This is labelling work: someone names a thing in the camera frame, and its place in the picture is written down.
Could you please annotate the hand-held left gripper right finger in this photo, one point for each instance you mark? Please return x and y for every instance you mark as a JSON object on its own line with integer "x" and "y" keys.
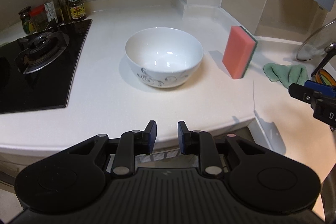
{"x": 181, "y": 138}

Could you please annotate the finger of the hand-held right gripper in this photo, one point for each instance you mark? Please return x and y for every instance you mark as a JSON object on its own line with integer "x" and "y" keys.
{"x": 323, "y": 88}
{"x": 299, "y": 92}

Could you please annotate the green cloth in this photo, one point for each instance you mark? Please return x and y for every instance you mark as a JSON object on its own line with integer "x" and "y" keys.
{"x": 286, "y": 73}

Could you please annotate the dark lid jar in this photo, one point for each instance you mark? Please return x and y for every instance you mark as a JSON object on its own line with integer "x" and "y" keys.
{"x": 25, "y": 22}

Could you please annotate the red lid jar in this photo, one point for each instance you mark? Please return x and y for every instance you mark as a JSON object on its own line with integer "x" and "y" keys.
{"x": 39, "y": 19}

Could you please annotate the gas burner with pan support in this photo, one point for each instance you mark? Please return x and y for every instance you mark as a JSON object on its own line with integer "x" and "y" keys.
{"x": 39, "y": 48}

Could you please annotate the white round plate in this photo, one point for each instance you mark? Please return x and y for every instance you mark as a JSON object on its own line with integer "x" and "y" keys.
{"x": 162, "y": 50}

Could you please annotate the black glass cooktop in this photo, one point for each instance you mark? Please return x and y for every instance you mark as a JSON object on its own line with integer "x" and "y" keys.
{"x": 52, "y": 87}

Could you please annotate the green lid sauce jar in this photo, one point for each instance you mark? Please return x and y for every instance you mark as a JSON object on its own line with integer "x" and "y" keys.
{"x": 78, "y": 11}

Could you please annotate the black cap dark bottle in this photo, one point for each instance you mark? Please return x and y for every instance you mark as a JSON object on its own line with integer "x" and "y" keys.
{"x": 64, "y": 3}

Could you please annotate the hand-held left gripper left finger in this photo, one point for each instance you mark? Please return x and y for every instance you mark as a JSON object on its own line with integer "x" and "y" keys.
{"x": 150, "y": 136}

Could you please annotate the pink green sponge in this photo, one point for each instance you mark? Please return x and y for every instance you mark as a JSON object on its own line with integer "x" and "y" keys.
{"x": 236, "y": 50}

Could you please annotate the black metal stand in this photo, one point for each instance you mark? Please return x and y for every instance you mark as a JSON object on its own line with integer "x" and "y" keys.
{"x": 321, "y": 65}

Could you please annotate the glass pot lid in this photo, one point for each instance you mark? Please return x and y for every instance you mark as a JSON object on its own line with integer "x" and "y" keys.
{"x": 312, "y": 45}

